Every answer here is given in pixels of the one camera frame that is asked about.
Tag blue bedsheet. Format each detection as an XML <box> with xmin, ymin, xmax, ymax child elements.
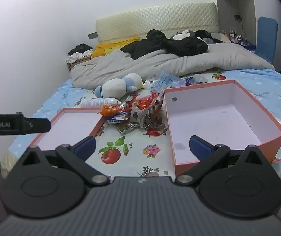
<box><xmin>7</xmin><ymin>68</ymin><xmax>281</xmax><ymax>177</ymax></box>

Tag clear blue plastic bag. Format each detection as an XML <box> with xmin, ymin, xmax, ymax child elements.
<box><xmin>145</xmin><ymin>71</ymin><xmax>208</xmax><ymax>92</ymax></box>

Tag yellow cloth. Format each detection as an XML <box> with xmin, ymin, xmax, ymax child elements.
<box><xmin>91</xmin><ymin>36</ymin><xmax>140</xmax><ymax>59</ymax></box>

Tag blue chair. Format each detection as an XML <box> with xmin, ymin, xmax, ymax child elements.
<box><xmin>254</xmin><ymin>17</ymin><xmax>278</xmax><ymax>64</ymax></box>

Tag pink box lid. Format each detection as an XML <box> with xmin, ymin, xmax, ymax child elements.
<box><xmin>30</xmin><ymin>107</ymin><xmax>106</xmax><ymax>153</ymax></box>

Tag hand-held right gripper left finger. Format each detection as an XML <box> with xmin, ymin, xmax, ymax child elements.
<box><xmin>15</xmin><ymin>136</ymin><xmax>110</xmax><ymax>188</ymax></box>

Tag grey duvet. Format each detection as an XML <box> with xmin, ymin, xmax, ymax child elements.
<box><xmin>70</xmin><ymin>41</ymin><xmax>275</xmax><ymax>89</ymax></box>

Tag green snack packet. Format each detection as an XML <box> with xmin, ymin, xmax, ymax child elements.
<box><xmin>115</xmin><ymin>123</ymin><xmax>141</xmax><ymax>135</ymax></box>

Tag orange snack packet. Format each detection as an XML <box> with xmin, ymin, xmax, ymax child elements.
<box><xmin>100</xmin><ymin>104</ymin><xmax>124</xmax><ymax>116</ymax></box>

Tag white cabinet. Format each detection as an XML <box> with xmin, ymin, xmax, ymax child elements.
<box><xmin>214</xmin><ymin>0</ymin><xmax>274</xmax><ymax>45</ymax></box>

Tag white blue plush toy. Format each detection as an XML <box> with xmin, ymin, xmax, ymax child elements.
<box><xmin>94</xmin><ymin>73</ymin><xmax>144</xmax><ymax>99</ymax></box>

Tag cluster of small bottles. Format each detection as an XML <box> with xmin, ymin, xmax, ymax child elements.
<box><xmin>225</xmin><ymin>30</ymin><xmax>249</xmax><ymax>46</ymax></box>

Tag white spray bottle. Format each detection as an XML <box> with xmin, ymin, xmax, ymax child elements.
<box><xmin>80</xmin><ymin>98</ymin><xmax>121</xmax><ymax>108</ymax></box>

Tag pile of clothes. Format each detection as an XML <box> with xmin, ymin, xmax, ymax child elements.
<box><xmin>66</xmin><ymin>43</ymin><xmax>95</xmax><ymax>64</ymax></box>

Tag pink cardboard box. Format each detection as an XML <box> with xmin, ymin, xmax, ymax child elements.
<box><xmin>163</xmin><ymin>79</ymin><xmax>281</xmax><ymax>177</ymax></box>

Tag white black plush toy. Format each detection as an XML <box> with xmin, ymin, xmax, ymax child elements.
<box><xmin>171</xmin><ymin>30</ymin><xmax>198</xmax><ymax>41</ymax></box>

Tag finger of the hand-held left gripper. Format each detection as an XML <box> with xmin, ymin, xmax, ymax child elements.
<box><xmin>27</xmin><ymin>118</ymin><xmax>52</xmax><ymax>134</ymax></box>

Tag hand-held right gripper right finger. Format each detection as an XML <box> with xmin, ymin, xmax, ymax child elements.
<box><xmin>176</xmin><ymin>135</ymin><xmax>274</xmax><ymax>187</ymax></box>

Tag padded cream headboard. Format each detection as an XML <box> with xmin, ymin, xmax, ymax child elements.
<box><xmin>96</xmin><ymin>2</ymin><xmax>217</xmax><ymax>45</ymax></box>

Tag red foil snack packet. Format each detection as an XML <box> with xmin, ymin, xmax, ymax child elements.
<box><xmin>133</xmin><ymin>92</ymin><xmax>159</xmax><ymax>110</ymax></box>

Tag black clothes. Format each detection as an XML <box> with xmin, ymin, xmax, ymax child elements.
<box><xmin>120</xmin><ymin>29</ymin><xmax>209</xmax><ymax>60</ymax></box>

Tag dark printed snack packet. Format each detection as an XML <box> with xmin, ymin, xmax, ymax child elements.
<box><xmin>152</xmin><ymin>100</ymin><xmax>167</xmax><ymax>131</ymax></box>

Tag grey printed snack packet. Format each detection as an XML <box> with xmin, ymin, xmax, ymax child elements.
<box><xmin>130</xmin><ymin>106</ymin><xmax>154</xmax><ymax>130</ymax></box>

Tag blue white snack packet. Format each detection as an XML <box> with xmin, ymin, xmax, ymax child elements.
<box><xmin>105</xmin><ymin>113</ymin><xmax>131</xmax><ymax>125</ymax></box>

